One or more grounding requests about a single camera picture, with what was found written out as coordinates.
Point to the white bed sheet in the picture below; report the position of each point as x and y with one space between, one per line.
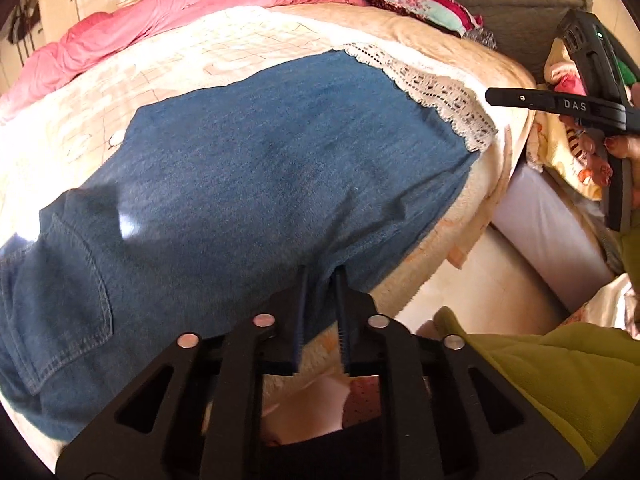
545 230

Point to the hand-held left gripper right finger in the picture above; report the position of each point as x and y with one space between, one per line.
342 325

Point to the pink duvet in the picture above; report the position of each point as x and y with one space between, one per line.
165 7

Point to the yellow printed cloth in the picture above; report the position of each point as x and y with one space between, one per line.
562 125

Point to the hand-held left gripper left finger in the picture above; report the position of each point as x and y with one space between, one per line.
299 325

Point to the orange and white printed blanket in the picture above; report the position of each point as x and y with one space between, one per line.
190 55

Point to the blue denim pants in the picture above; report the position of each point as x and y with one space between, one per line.
260 170

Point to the person's green clothing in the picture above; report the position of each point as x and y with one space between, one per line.
560 370

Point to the grey quilted headboard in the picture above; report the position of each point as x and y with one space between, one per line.
510 0

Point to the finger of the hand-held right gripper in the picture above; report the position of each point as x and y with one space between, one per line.
520 98

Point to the person's right hand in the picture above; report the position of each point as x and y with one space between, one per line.
595 152

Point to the hanging dark bags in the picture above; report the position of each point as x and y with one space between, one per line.
24 20

